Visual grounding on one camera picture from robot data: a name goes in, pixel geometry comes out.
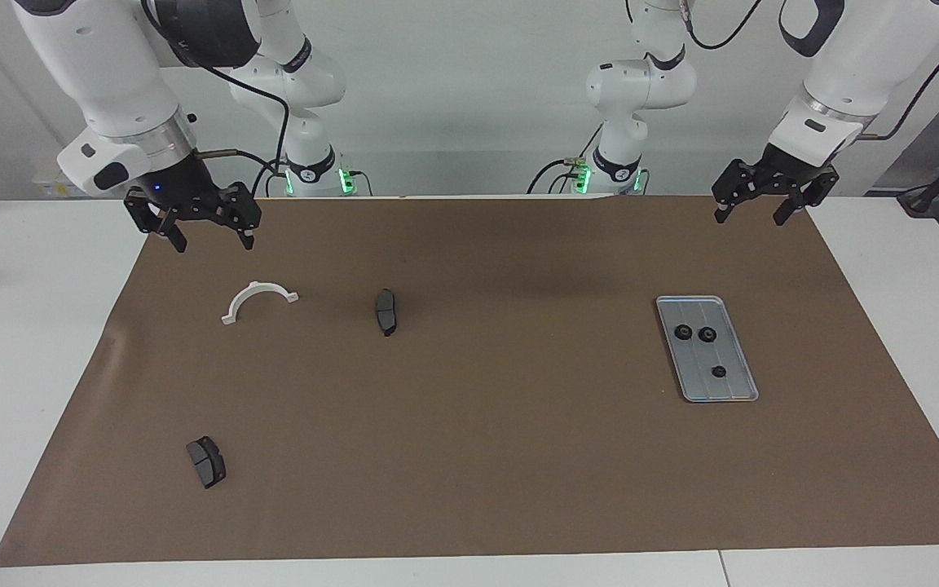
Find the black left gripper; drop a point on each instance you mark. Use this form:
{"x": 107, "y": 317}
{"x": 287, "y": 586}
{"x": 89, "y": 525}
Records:
{"x": 775, "y": 175}

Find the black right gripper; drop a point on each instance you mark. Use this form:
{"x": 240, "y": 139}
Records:
{"x": 184, "y": 196}

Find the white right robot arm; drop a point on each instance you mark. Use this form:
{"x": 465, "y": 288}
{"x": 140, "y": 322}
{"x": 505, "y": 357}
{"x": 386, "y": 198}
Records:
{"x": 103, "y": 65}

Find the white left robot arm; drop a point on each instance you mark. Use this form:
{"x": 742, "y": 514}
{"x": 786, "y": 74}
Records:
{"x": 869, "y": 57}

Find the silver metal tray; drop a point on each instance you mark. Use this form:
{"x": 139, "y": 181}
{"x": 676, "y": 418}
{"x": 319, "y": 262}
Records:
{"x": 730, "y": 383}

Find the dark grey brake pad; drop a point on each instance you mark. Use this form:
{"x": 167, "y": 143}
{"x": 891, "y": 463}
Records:
{"x": 386, "y": 311}
{"x": 207, "y": 463}

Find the brown table mat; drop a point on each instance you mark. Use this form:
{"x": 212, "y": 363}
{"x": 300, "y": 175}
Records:
{"x": 469, "y": 489}

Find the white wall socket boxes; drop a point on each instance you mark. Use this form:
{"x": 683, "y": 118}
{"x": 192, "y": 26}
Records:
{"x": 54, "y": 190}

